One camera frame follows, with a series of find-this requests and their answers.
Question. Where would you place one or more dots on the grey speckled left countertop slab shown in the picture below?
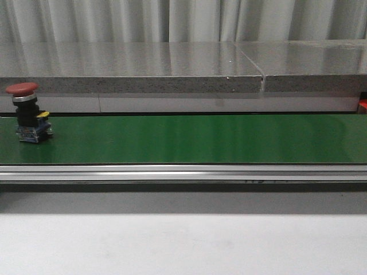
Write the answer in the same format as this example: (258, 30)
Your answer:
(133, 67)

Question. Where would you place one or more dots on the grey speckled countertop slab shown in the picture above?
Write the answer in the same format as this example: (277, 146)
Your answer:
(133, 67)
(336, 66)

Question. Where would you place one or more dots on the green conveyor belt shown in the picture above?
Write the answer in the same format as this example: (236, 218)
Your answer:
(192, 139)

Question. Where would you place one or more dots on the white cabinet front panel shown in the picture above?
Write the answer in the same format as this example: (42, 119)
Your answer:
(134, 103)

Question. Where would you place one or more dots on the grey speckled right countertop slab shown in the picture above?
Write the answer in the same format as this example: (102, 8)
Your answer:
(336, 66)

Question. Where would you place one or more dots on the red plastic tray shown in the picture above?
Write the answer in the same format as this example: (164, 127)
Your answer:
(362, 107)

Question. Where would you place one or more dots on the grey pleated curtain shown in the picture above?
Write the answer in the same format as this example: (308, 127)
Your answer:
(181, 21)

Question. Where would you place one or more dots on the aluminium conveyor frame rail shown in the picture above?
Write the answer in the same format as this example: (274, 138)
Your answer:
(149, 172)

